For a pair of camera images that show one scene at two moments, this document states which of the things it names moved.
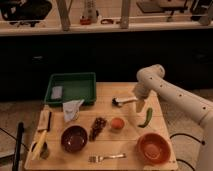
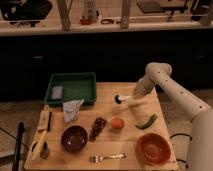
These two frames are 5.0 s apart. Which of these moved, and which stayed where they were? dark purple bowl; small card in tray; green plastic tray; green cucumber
Moved: green cucumber
Stayed: dark purple bowl; green plastic tray; small card in tray
